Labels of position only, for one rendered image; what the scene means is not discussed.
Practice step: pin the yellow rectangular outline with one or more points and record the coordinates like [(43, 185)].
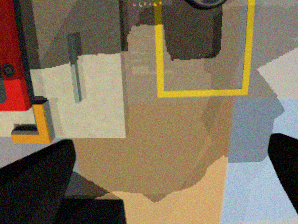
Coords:
[(203, 92)]

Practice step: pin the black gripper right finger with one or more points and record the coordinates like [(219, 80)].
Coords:
[(283, 153)]

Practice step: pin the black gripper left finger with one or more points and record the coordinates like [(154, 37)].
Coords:
[(32, 188)]

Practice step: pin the black rubber tyre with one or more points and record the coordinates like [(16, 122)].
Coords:
[(204, 5)]

